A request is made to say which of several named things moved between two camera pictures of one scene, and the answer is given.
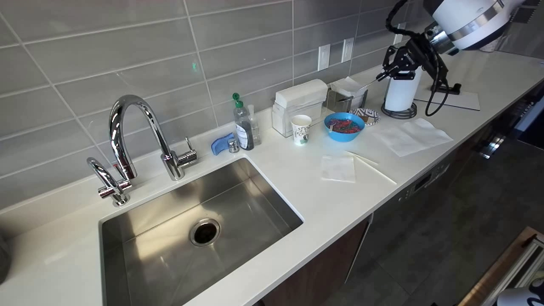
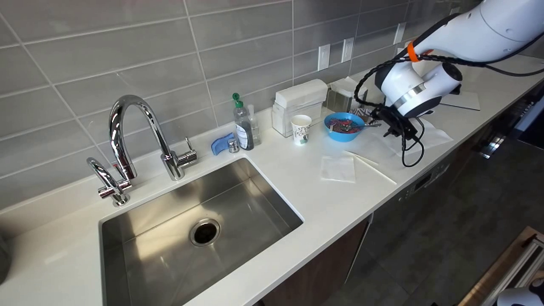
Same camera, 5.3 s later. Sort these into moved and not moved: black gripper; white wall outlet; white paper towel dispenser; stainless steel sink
Moved: black gripper
Not moved: white wall outlet; stainless steel sink; white paper towel dispenser
